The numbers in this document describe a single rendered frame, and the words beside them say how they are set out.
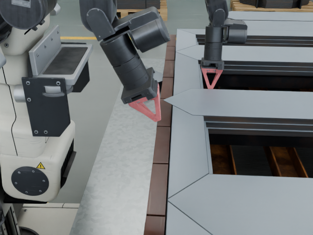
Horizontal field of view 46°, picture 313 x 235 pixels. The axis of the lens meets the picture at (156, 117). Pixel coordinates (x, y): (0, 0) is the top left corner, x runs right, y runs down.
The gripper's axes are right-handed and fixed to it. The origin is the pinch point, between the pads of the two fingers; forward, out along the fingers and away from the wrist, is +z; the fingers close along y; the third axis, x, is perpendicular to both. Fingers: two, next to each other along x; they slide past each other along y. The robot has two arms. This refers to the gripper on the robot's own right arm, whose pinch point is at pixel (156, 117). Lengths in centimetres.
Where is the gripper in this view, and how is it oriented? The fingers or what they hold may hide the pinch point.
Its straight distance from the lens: 78.8
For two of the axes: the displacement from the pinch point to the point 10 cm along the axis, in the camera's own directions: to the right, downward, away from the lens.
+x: -9.0, 3.6, 2.4
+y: 0.3, -5.0, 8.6
